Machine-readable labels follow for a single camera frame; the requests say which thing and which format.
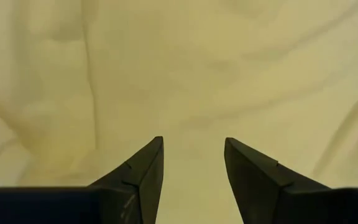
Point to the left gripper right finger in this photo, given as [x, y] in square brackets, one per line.
[269, 199]

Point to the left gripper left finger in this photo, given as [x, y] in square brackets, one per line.
[129, 196]

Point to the yellow t-shirt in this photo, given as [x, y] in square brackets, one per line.
[182, 77]

